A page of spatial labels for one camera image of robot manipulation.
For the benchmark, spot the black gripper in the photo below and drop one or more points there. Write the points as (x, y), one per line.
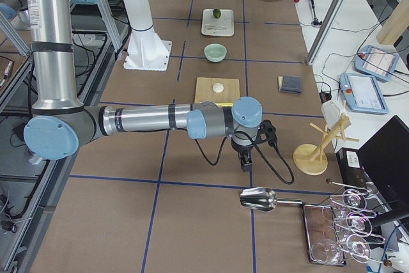
(242, 151)

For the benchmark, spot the white ceramic spoon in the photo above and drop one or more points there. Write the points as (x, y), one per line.
(214, 27)

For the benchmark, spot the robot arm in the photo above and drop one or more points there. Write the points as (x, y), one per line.
(61, 123)

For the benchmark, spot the white steamed bun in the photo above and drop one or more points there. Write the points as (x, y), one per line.
(218, 87)

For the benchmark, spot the green ceramic bowl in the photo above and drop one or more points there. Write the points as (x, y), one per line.
(215, 52)

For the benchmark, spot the metal scoop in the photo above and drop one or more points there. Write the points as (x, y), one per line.
(264, 199)

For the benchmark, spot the wooden mug tree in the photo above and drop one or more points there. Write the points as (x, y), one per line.
(311, 159)

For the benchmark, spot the wooden cutting board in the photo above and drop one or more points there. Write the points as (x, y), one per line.
(205, 93)

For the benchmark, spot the grey folded cloth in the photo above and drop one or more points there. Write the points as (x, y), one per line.
(289, 84)

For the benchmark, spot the black glass rack tray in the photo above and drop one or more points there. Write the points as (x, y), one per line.
(319, 226)

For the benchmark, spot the clear wine glass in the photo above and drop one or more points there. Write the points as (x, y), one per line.
(326, 252)

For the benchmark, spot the lower teach pendant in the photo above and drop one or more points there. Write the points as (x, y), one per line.
(362, 93)

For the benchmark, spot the teach pendant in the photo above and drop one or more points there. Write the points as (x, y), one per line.
(362, 93)
(377, 62)

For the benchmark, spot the black monitor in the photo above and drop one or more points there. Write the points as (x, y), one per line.
(384, 158)

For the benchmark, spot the green avocado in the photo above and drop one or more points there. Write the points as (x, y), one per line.
(216, 13)

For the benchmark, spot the white bear tray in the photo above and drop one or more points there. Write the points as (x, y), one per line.
(226, 19)

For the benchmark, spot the upper teach pendant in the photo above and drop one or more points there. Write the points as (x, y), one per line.
(377, 62)

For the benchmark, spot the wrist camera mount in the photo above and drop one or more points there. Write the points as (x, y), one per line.
(267, 133)

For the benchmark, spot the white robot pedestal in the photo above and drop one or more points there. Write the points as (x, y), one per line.
(145, 51)

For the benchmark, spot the aluminium frame post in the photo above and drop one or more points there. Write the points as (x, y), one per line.
(325, 28)

